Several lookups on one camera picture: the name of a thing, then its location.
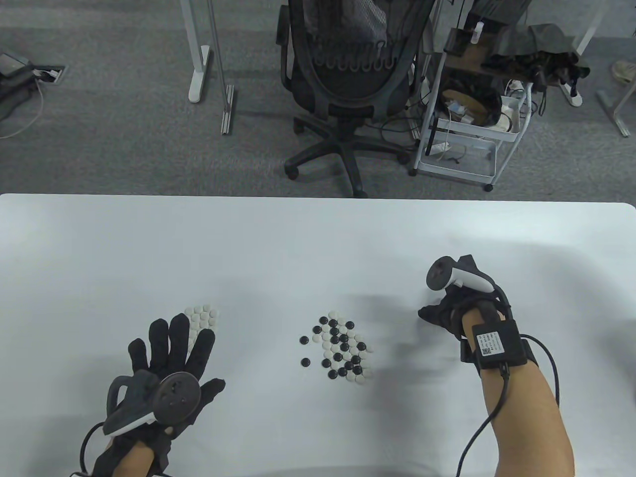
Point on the person's left hand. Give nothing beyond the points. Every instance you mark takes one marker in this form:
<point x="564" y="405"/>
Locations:
<point x="169" y="357"/>

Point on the person's right hand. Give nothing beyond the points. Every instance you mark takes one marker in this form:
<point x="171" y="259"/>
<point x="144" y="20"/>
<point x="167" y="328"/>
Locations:
<point x="449" y="313"/>

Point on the group of white go stones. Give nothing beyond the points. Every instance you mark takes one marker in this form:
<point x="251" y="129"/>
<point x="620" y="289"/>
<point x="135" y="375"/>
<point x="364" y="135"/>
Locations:
<point x="203" y="318"/>

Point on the pile of mixed go stones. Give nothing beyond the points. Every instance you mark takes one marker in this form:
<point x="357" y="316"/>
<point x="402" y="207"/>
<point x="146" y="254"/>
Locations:
<point x="343" y="350"/>

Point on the person's left forearm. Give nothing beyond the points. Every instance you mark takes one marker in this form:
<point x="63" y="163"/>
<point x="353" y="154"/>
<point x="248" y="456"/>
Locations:
<point x="136" y="459"/>

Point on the person's right forearm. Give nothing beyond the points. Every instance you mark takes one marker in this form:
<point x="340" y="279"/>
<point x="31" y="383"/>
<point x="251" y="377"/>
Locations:
<point x="526" y="422"/>

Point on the dark grey left hand controller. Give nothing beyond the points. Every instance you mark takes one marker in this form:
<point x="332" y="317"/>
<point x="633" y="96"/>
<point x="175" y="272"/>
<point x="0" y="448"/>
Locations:
<point x="176" y="397"/>

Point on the grey white right hand controller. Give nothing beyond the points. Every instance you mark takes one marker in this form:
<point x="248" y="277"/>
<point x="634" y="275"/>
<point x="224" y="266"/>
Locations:
<point x="437" y="273"/>

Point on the black right wrist sensor box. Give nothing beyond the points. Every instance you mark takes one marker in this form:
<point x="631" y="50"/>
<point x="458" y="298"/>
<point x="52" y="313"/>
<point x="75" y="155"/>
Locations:
<point x="502" y="345"/>

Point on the white wheeled utility cart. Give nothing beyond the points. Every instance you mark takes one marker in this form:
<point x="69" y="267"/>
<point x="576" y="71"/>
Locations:
<point x="477" y="166"/>

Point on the white power strip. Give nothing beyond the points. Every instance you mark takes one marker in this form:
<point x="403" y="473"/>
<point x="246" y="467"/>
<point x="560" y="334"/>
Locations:
<point x="437" y="148"/>

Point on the black and tan bag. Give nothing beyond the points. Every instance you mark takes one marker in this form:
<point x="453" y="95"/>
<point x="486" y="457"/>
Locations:
<point x="489" y="107"/>

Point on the white power adapter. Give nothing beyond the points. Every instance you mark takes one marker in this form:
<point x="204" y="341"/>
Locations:
<point x="511" y="112"/>

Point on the black mesh office chair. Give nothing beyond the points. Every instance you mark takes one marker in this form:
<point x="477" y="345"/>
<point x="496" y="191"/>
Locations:
<point x="348" y="84"/>

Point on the grey desk leg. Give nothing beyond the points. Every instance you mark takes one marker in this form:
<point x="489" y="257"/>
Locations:
<point x="618" y="117"/>

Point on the black phone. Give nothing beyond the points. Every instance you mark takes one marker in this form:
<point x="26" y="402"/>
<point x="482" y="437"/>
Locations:
<point x="457" y="42"/>

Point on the black crumpled cloth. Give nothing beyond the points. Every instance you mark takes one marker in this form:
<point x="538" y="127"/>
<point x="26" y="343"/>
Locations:
<point x="536" y="44"/>

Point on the small white bottle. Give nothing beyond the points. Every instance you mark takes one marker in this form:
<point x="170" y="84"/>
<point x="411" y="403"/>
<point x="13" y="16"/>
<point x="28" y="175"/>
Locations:
<point x="479" y="32"/>

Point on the beige shoe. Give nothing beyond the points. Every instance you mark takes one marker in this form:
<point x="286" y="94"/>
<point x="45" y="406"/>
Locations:
<point x="625" y="70"/>

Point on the floor socket box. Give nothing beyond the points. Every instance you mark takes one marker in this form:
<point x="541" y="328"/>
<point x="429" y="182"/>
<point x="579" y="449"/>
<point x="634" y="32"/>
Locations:
<point x="49" y="74"/>

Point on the white slanted desk leg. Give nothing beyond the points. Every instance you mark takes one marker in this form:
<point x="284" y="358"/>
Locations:
<point x="589" y="30"/>

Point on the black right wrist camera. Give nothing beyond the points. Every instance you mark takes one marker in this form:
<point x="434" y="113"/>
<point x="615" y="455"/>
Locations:
<point x="467" y="350"/>

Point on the aluminium profile post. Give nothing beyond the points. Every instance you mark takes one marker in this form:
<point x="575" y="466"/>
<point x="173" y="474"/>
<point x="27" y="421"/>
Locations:
<point x="227" y="109"/>

